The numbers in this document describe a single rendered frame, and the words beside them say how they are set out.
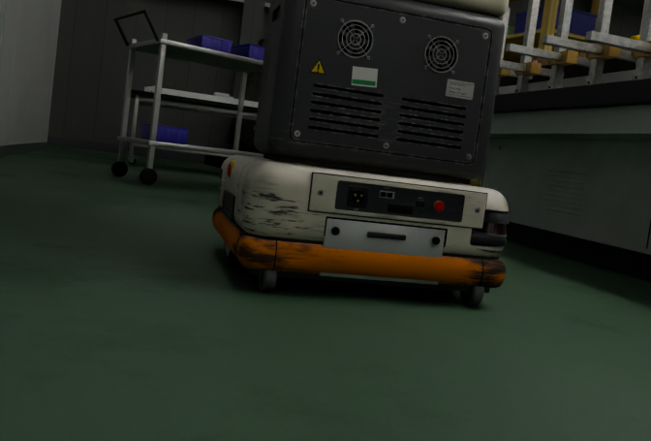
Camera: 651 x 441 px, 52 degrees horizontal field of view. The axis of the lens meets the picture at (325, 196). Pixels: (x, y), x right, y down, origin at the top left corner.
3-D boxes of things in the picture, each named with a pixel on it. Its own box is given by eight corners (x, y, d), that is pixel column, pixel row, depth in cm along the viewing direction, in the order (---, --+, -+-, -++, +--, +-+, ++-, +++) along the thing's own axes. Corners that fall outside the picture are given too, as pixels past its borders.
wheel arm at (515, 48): (509, 52, 264) (511, 42, 264) (504, 53, 267) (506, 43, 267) (601, 70, 276) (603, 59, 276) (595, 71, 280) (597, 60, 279)
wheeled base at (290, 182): (509, 298, 154) (524, 191, 153) (236, 277, 138) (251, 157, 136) (402, 249, 219) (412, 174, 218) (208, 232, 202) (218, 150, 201)
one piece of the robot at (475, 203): (484, 230, 151) (489, 193, 151) (308, 211, 140) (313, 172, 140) (479, 228, 153) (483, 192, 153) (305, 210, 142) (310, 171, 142)
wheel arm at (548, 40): (545, 45, 240) (547, 33, 240) (541, 46, 243) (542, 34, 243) (644, 64, 252) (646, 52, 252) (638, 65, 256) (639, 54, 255)
